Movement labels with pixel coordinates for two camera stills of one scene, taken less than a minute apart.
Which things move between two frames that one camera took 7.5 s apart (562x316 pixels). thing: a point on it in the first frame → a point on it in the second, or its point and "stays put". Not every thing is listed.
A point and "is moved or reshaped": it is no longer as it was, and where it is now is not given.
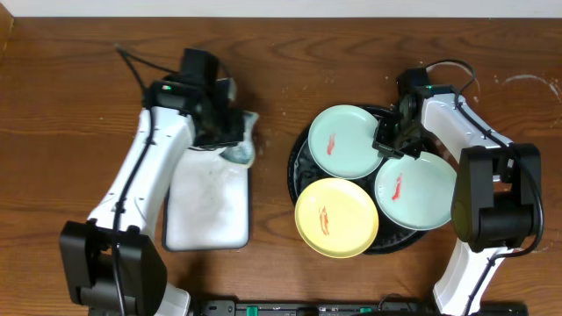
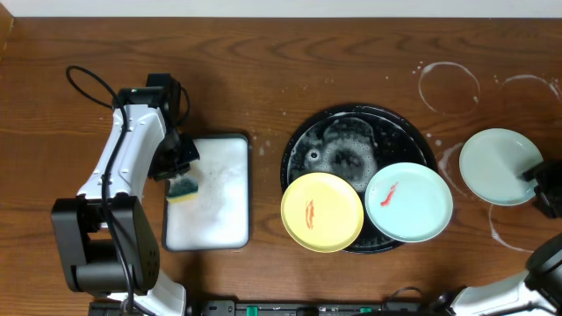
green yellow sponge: x=244 y=152 → x=183 y=190
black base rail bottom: x=232 y=308 stays put
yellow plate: x=337 y=218 is moved or reshaped
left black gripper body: x=226 y=132 → x=176 y=162
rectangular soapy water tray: x=207 y=206 stays put
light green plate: x=416 y=193 is moved or reshaped
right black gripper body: x=399 y=139 → x=551 y=188
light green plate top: x=341 y=142 is moved or reshaped
